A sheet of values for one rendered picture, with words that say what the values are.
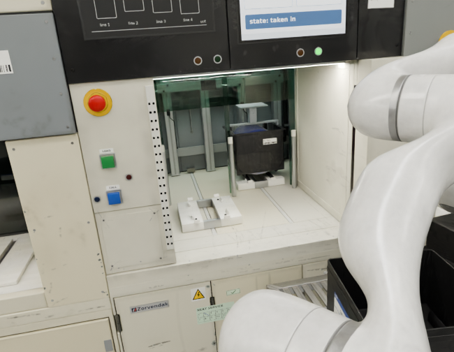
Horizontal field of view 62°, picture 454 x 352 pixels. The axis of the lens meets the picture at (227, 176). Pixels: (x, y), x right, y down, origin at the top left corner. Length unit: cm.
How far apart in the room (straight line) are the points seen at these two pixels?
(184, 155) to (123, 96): 98
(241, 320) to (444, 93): 39
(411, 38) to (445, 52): 52
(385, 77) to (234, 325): 41
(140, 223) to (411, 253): 78
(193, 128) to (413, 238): 156
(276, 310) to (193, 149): 155
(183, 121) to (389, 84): 142
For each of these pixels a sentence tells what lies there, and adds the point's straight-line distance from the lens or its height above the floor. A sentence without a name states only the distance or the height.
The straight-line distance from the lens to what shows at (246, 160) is 161.
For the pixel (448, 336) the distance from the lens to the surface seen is 88.
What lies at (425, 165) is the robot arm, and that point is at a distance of 51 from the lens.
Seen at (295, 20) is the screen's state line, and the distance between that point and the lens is 106.
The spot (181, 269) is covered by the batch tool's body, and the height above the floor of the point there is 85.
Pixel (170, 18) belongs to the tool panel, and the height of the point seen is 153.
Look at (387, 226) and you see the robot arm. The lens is 46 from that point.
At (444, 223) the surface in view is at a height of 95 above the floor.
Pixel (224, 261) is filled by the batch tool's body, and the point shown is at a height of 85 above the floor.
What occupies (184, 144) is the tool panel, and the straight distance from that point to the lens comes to 194.
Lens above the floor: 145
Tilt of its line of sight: 18 degrees down
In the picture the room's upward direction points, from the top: 4 degrees counter-clockwise
